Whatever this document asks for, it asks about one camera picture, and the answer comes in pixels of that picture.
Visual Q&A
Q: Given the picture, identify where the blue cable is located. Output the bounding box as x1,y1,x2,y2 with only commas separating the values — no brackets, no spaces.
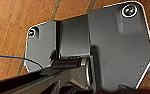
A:
0,54,45,70

